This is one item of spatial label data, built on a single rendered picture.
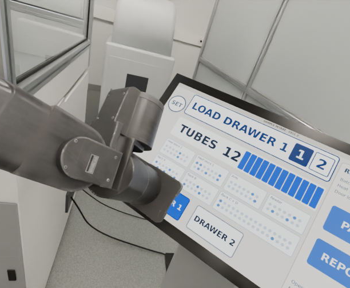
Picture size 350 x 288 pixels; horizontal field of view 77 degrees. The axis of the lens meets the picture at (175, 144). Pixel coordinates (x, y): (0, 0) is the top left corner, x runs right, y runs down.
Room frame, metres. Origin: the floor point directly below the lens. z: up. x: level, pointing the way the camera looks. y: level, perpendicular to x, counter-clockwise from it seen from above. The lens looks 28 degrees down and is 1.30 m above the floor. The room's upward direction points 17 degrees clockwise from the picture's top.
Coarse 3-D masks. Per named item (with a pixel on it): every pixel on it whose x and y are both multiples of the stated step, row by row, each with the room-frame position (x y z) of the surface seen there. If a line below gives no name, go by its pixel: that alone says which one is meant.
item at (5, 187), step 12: (84, 72) 1.23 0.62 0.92; (84, 84) 1.16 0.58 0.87; (72, 96) 0.90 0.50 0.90; (72, 108) 0.91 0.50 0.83; (0, 180) 0.37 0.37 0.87; (12, 180) 0.37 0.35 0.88; (24, 180) 0.41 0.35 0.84; (0, 192) 0.37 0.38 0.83; (12, 192) 0.37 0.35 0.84; (24, 192) 0.41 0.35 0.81
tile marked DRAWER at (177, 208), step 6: (180, 198) 0.33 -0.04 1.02; (186, 198) 0.33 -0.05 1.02; (174, 204) 0.32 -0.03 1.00; (180, 204) 0.32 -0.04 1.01; (186, 204) 0.32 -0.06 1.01; (168, 210) 0.31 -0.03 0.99; (174, 210) 0.31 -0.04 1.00; (180, 210) 0.31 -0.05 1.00; (174, 216) 0.31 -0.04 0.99; (180, 216) 0.31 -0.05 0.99
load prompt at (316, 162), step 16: (192, 112) 0.46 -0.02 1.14; (208, 112) 0.45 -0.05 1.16; (224, 112) 0.45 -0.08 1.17; (224, 128) 0.43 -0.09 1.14; (240, 128) 0.42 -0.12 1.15; (256, 128) 0.42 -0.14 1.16; (272, 128) 0.42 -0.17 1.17; (256, 144) 0.40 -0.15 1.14; (272, 144) 0.40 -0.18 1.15; (288, 144) 0.39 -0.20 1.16; (304, 144) 0.39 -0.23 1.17; (288, 160) 0.37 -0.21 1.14; (304, 160) 0.37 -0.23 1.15; (320, 160) 0.37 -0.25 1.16; (336, 160) 0.37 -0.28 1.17; (320, 176) 0.35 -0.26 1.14
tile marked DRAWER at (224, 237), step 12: (192, 216) 0.31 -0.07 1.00; (204, 216) 0.31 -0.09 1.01; (216, 216) 0.30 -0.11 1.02; (192, 228) 0.29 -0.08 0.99; (204, 228) 0.29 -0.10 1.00; (216, 228) 0.29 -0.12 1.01; (228, 228) 0.29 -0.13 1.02; (204, 240) 0.28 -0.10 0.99; (216, 240) 0.28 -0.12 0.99; (228, 240) 0.28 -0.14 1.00; (240, 240) 0.28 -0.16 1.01; (228, 252) 0.26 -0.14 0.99
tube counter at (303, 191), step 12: (228, 144) 0.40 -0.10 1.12; (228, 156) 0.38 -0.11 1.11; (240, 156) 0.38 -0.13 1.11; (252, 156) 0.38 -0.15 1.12; (240, 168) 0.37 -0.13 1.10; (252, 168) 0.36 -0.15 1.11; (264, 168) 0.36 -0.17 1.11; (276, 168) 0.36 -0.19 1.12; (264, 180) 0.35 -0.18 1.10; (276, 180) 0.35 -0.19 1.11; (288, 180) 0.35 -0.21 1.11; (300, 180) 0.34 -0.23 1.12; (288, 192) 0.33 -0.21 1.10; (300, 192) 0.33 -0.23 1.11; (312, 192) 0.33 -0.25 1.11; (312, 204) 0.32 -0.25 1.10
